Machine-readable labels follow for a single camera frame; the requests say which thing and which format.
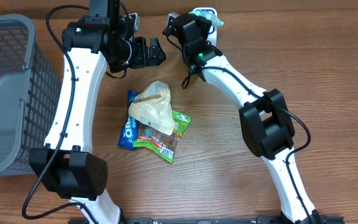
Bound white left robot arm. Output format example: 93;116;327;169
29;1;166;223

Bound white barcode scanner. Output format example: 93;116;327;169
193;7;218;46

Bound grey plastic mesh basket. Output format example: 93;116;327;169
0;14;61;176

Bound teal tissue pack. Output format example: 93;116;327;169
191;9;224;27

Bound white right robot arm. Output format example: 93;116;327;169
163;13;320;223

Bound green snack packet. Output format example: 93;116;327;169
133;110;191;163

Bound beige paper-like bag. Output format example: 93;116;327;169
128;80;175;135

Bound blue Oreo cookie pack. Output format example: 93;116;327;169
117;90;141;151

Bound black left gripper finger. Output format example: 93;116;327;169
149;37;163;55
147;52;166;67

